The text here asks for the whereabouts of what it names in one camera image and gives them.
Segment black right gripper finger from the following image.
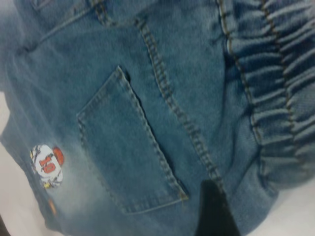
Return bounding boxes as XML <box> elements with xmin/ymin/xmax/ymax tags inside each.
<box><xmin>194</xmin><ymin>179</ymin><xmax>243</xmax><ymax>236</ymax></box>

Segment blue denim shorts cartoon print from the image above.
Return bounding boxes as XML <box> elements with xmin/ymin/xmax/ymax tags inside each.
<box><xmin>0</xmin><ymin>0</ymin><xmax>315</xmax><ymax>236</ymax></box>

